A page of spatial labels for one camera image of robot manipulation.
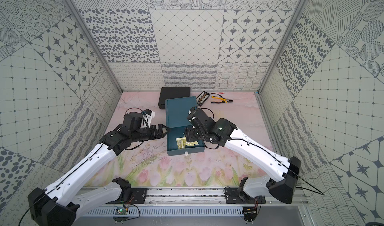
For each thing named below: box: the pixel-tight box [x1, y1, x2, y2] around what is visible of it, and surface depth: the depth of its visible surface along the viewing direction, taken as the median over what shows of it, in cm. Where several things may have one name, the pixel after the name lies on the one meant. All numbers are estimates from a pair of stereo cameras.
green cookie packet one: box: [175, 137, 186, 149], surface depth 76 cm
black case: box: [158, 86, 191, 110], surface depth 117 cm
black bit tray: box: [196, 90, 211, 107], surface depth 120 cm
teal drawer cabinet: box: [165, 96, 197, 129], surface depth 83 cm
